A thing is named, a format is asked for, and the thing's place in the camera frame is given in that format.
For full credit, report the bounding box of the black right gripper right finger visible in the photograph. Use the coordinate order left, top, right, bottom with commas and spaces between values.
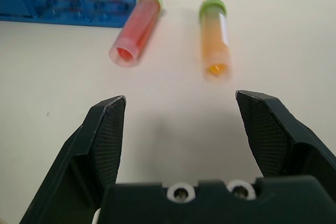
235, 90, 336, 183

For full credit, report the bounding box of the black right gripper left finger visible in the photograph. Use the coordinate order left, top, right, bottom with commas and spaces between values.
19, 94, 127, 224

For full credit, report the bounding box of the orange tube with green cap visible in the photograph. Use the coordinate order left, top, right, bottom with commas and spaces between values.
198, 0, 233, 82

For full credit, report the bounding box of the red tube with green cap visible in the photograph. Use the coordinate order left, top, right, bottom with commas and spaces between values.
108, 0, 164, 69

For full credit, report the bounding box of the blue test tube rack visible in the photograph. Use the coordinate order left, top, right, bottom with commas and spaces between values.
0, 0, 144, 28

